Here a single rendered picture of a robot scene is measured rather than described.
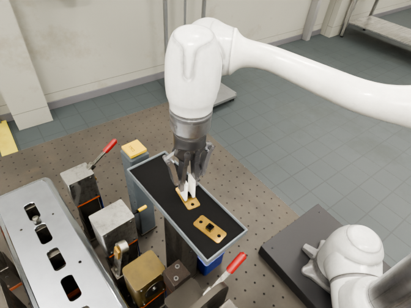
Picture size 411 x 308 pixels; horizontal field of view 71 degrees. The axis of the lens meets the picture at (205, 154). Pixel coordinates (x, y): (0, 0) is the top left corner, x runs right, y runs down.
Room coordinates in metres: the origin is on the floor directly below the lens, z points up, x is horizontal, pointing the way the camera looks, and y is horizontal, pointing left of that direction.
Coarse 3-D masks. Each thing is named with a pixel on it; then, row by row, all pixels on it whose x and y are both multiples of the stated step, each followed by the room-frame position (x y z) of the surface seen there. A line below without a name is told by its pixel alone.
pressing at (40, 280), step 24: (24, 192) 0.58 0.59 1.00; (48, 192) 0.59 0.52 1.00; (0, 216) 0.48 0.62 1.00; (24, 216) 0.49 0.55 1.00; (48, 216) 0.49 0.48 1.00; (72, 216) 0.50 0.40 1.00; (24, 240) 0.41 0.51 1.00; (72, 240) 0.42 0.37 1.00; (24, 264) 0.34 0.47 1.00; (48, 264) 0.34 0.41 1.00; (72, 264) 0.35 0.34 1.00; (96, 264) 0.35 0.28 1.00; (24, 288) 0.28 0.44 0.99; (48, 288) 0.28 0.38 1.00; (96, 288) 0.29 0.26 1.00
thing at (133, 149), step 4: (136, 140) 0.71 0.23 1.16; (128, 144) 0.69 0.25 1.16; (132, 144) 0.69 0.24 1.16; (136, 144) 0.69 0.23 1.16; (140, 144) 0.69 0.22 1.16; (124, 148) 0.67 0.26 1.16; (128, 148) 0.67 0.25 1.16; (132, 148) 0.67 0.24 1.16; (136, 148) 0.67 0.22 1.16; (140, 148) 0.67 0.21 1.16; (144, 148) 0.68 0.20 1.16; (128, 152) 0.65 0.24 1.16; (132, 152) 0.65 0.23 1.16; (136, 152) 0.66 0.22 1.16; (140, 152) 0.66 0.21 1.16; (132, 156) 0.64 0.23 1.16
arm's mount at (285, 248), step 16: (320, 208) 0.80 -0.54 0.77; (304, 224) 0.71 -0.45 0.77; (320, 224) 0.72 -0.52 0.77; (336, 224) 0.73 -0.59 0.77; (272, 240) 0.63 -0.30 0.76; (288, 240) 0.63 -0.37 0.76; (304, 240) 0.64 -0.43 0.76; (320, 240) 0.65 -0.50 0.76; (272, 256) 0.56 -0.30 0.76; (288, 256) 0.56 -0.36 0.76; (304, 256) 0.57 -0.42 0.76; (288, 272) 0.50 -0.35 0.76; (384, 272) 0.54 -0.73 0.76; (304, 288) 0.45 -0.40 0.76; (320, 288) 0.45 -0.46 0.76; (320, 304) 0.40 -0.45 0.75
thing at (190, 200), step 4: (176, 188) 0.52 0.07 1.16; (188, 192) 0.50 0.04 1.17; (180, 196) 0.50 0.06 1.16; (188, 196) 0.49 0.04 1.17; (184, 200) 0.48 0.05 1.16; (188, 200) 0.48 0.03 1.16; (192, 200) 0.48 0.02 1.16; (196, 200) 0.49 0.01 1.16; (188, 204) 0.47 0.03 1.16; (196, 204) 0.47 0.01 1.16; (188, 208) 0.46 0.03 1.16; (192, 208) 0.46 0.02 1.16
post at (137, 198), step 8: (120, 152) 0.67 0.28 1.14; (144, 152) 0.68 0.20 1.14; (128, 160) 0.64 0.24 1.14; (136, 160) 0.64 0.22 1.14; (128, 176) 0.65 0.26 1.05; (128, 184) 0.66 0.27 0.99; (136, 184) 0.63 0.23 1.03; (128, 192) 0.67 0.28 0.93; (136, 192) 0.63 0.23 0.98; (136, 200) 0.63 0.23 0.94; (144, 200) 0.65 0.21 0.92; (136, 208) 0.64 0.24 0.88; (152, 208) 0.67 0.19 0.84; (136, 216) 0.65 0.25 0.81; (144, 216) 0.64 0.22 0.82; (152, 216) 0.67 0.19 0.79; (136, 224) 0.66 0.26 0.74; (144, 224) 0.64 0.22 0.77; (152, 224) 0.67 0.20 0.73; (144, 232) 0.64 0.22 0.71
